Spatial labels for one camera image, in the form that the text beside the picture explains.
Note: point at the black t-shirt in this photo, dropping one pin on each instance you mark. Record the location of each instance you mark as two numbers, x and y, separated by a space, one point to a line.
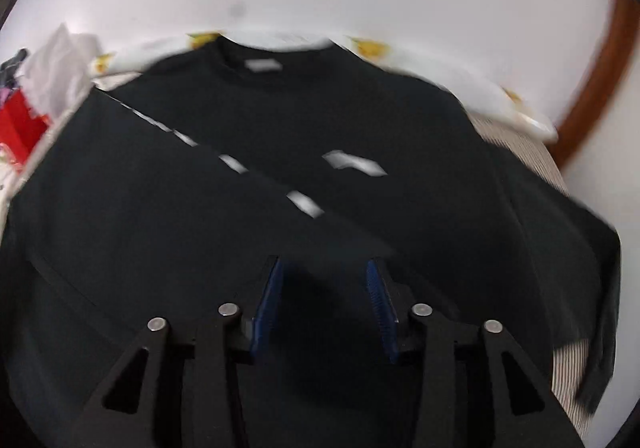
200 228

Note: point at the white sheet with yellow print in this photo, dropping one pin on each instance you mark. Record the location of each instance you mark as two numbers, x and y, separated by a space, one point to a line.
480 97

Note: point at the brown wooden door frame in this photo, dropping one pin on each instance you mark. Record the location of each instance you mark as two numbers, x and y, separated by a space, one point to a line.
600 72

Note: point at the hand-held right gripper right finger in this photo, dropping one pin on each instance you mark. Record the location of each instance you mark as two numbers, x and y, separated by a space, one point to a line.
380 304

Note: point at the dark patterned bag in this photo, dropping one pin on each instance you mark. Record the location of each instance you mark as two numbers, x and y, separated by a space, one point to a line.
12 63

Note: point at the red box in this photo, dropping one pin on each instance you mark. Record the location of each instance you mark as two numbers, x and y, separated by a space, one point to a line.
17 123

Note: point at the white plastic bag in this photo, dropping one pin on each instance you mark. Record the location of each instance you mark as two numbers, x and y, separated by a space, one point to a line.
55 67

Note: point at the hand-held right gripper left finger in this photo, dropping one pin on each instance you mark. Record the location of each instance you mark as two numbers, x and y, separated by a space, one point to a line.
267 299

